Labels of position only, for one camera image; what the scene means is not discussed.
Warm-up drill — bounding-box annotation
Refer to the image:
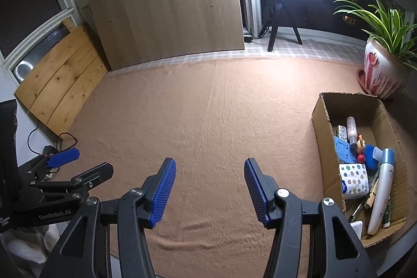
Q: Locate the pine plank panel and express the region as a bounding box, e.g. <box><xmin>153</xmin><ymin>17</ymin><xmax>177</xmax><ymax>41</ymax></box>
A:
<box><xmin>15</xmin><ymin>17</ymin><xmax>110</xmax><ymax>137</ymax></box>

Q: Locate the pink bottle grey cap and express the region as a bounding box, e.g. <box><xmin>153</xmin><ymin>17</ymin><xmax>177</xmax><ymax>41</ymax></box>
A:
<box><xmin>346</xmin><ymin>116</ymin><xmax>359</xmax><ymax>142</ymax></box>

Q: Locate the white red flower pot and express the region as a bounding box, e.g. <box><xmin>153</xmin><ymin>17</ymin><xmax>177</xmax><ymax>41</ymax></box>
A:
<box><xmin>363</xmin><ymin>37</ymin><xmax>413</xmax><ymax>100</ymax></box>

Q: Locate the star printed tissue packet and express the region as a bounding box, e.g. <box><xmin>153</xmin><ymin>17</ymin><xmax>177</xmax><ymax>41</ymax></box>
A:
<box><xmin>339</xmin><ymin>162</ymin><xmax>371</xmax><ymax>199</ymax></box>

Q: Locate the green spider plant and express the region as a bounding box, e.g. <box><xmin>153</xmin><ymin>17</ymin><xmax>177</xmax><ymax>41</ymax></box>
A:
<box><xmin>333</xmin><ymin>0</ymin><xmax>417</xmax><ymax>72</ymax></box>

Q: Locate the tan wooden clip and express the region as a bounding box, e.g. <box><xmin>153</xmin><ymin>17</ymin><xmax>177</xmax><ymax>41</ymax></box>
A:
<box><xmin>363</xmin><ymin>180</ymin><xmax>379</xmax><ymax>210</ymax></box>

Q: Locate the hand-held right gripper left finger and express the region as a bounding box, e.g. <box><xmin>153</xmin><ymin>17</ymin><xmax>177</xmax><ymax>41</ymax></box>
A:
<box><xmin>39</xmin><ymin>157</ymin><xmax>177</xmax><ymax>278</ymax></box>

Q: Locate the white green lip balm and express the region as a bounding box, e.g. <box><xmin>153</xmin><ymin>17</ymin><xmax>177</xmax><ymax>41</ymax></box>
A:
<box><xmin>382</xmin><ymin>196</ymin><xmax>392</xmax><ymax>228</ymax></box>

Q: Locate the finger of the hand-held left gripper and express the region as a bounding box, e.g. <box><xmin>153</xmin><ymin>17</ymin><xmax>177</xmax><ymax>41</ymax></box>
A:
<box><xmin>31</xmin><ymin>162</ymin><xmax>115</xmax><ymax>198</ymax></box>
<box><xmin>20</xmin><ymin>148</ymin><xmax>81</xmax><ymax>181</ymax></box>

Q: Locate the red pot saucer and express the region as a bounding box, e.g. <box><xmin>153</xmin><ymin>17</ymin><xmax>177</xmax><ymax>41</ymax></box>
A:
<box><xmin>356</xmin><ymin>68</ymin><xmax>378</xmax><ymax>96</ymax></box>

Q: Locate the cardboard box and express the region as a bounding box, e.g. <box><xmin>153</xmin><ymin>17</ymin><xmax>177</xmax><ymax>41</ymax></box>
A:
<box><xmin>311</xmin><ymin>92</ymin><xmax>410</xmax><ymax>249</ymax></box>

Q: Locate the small white cap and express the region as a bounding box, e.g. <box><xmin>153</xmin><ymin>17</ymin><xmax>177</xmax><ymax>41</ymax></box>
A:
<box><xmin>371</xmin><ymin>148</ymin><xmax>389</xmax><ymax>163</ymax></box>

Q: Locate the white cloth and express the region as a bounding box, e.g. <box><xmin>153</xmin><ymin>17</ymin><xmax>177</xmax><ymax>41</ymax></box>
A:
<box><xmin>0</xmin><ymin>221</ymin><xmax>63</xmax><ymax>265</ymax></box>

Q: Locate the white tube blue cap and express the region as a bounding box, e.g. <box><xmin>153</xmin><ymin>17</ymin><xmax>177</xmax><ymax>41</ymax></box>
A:
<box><xmin>367</xmin><ymin>148</ymin><xmax>395</xmax><ymax>235</ymax></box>

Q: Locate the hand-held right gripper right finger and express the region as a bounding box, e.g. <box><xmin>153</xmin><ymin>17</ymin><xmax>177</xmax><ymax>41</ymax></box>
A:
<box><xmin>244</xmin><ymin>158</ymin><xmax>378</xmax><ymax>278</ymax></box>

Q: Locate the blue plastic block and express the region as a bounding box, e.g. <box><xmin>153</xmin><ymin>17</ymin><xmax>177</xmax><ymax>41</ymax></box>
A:
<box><xmin>333</xmin><ymin>136</ymin><xmax>359</xmax><ymax>164</ymax></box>

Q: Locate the blue round disc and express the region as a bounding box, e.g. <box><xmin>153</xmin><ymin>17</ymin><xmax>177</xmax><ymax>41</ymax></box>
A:
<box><xmin>363</xmin><ymin>144</ymin><xmax>380</xmax><ymax>172</ymax></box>

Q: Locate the large wooden board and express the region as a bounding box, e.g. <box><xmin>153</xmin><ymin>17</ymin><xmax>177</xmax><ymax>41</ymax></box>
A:
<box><xmin>85</xmin><ymin>0</ymin><xmax>246</xmax><ymax>72</ymax></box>

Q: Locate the doll keychain pink tag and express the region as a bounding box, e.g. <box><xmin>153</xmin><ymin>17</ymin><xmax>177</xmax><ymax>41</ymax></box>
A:
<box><xmin>355</xmin><ymin>135</ymin><xmax>367</xmax><ymax>164</ymax></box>

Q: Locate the small black device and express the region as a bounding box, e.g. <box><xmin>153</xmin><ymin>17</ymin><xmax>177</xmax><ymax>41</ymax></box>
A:
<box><xmin>42</xmin><ymin>145</ymin><xmax>62</xmax><ymax>175</ymax></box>

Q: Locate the black cable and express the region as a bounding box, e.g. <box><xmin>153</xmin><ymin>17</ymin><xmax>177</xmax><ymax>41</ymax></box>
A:
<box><xmin>27</xmin><ymin>119</ymin><xmax>78</xmax><ymax>169</ymax></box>

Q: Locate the clear black pen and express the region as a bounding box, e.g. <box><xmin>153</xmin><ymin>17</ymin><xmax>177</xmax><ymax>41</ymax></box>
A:
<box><xmin>348</xmin><ymin>164</ymin><xmax>381</xmax><ymax>224</ymax></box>

